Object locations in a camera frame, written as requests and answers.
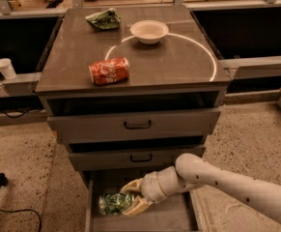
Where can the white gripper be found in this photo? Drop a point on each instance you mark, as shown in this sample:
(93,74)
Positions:
(151,187)

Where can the green soda can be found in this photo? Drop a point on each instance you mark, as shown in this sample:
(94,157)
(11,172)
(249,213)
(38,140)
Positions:
(114,203)

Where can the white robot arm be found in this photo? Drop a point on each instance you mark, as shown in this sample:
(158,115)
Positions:
(190,172)

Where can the bottom drawer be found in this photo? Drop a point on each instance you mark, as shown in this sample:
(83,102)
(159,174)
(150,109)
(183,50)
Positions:
(175,214)

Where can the grey drawer cabinet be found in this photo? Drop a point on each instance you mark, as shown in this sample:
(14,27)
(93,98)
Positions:
(180,72)

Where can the red soda can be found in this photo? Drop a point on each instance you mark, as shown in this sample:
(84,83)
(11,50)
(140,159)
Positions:
(109,71)

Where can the white bowl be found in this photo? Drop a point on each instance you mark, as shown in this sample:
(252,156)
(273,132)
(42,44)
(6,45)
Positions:
(149,31)

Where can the green chip bag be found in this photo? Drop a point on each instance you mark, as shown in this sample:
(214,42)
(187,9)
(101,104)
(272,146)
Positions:
(105,20)

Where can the white paper cup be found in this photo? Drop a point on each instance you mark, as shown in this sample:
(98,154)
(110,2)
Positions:
(7,69)

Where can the middle drawer black handle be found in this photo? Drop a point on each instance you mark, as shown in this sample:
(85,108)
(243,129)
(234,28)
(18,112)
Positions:
(147,158)

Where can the drawer black handle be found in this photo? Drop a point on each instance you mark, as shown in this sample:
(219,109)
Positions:
(139,126)
(147,158)

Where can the top drawer black handle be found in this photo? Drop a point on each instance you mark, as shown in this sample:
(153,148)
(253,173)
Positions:
(139,126)

